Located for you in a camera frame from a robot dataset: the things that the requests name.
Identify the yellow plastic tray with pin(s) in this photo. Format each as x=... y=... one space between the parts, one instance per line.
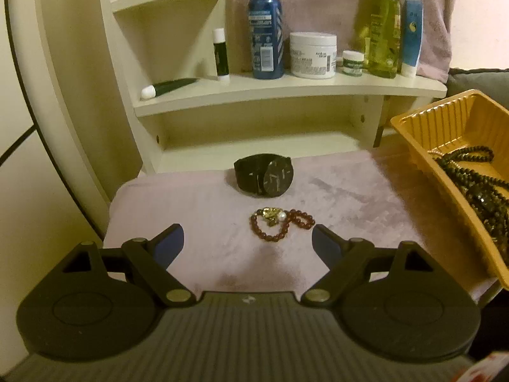
x=457 y=115

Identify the pink fleece cloth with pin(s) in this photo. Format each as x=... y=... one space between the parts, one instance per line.
x=199 y=207

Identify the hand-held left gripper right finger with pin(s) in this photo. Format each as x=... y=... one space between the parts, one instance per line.
x=324 y=242

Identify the blue and white tube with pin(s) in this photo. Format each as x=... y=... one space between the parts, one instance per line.
x=411 y=47

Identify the dark green tube white cap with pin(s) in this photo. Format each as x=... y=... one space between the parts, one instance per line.
x=175 y=84

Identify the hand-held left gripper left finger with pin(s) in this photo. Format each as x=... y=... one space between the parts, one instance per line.
x=171 y=242

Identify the large white cream jar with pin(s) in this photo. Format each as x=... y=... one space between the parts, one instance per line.
x=312 y=55

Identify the black wristwatch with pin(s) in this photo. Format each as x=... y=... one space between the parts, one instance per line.
x=274 y=175

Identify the small green-labelled jar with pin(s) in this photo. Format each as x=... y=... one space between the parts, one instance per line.
x=353 y=65

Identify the blue spray bottle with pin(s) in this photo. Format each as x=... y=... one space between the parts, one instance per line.
x=264 y=28

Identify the green spray bottle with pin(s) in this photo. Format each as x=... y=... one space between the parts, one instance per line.
x=383 y=20

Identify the cream wooden shelf unit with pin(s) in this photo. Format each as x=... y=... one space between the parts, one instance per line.
x=278 y=83

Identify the red and white packet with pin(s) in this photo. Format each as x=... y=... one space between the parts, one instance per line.
x=493 y=370

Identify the pink-grey towel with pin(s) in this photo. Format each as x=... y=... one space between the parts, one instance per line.
x=318 y=0

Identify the grey pillow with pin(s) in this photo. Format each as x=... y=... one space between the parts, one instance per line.
x=485 y=83

